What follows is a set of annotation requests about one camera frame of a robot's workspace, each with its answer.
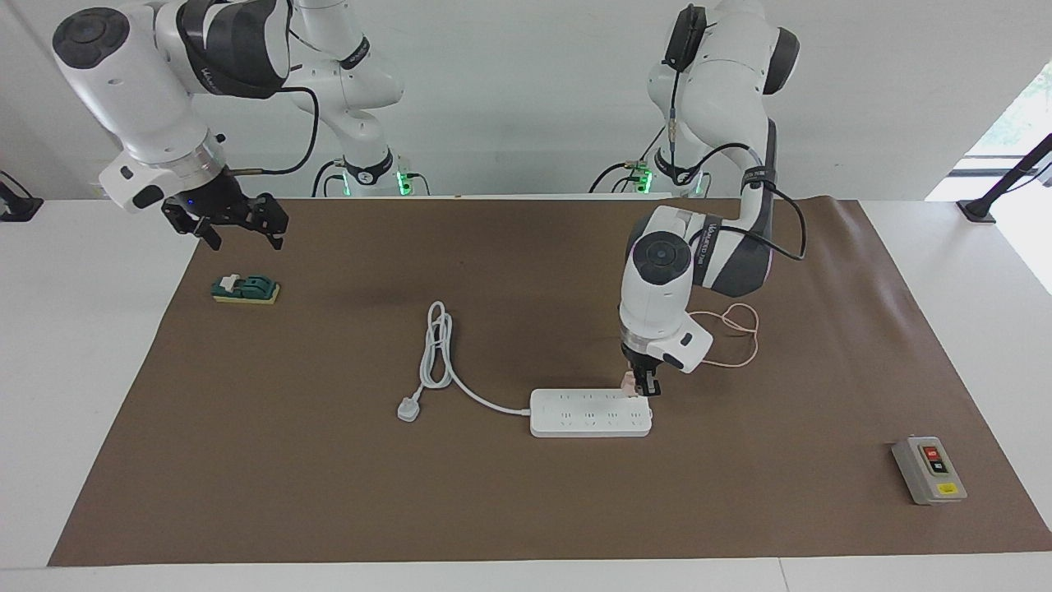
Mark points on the white power strip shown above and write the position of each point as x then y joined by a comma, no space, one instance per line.
592,415

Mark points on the grey on-off switch box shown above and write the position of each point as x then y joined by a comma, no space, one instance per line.
929,470

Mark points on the brown table mat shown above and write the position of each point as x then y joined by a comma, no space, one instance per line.
526,493

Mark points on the black angled stand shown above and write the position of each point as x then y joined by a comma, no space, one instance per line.
1011,168

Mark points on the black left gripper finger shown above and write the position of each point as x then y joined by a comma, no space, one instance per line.
637,380
653,385

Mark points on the green knife switch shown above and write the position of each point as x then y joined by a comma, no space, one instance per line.
246,288

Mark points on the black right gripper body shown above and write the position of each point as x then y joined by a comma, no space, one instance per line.
209,201

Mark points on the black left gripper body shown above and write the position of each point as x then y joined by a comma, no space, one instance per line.
641,360

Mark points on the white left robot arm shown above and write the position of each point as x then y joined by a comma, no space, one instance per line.
657,288

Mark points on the pink charger adapter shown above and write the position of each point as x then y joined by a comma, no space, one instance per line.
629,382

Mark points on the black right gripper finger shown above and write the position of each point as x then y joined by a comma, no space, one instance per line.
197,226
271,218

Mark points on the black desk clamp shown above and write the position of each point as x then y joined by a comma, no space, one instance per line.
16,205

